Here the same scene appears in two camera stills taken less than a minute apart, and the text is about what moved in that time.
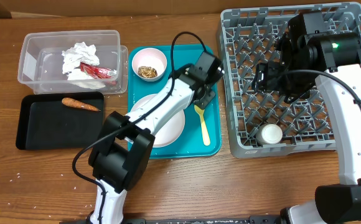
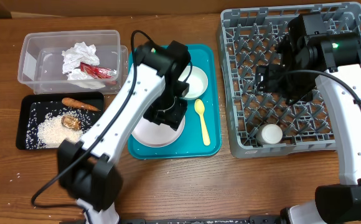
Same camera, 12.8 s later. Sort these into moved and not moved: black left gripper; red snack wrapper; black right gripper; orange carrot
Moved: black left gripper
Not moved: black right gripper; orange carrot; red snack wrapper
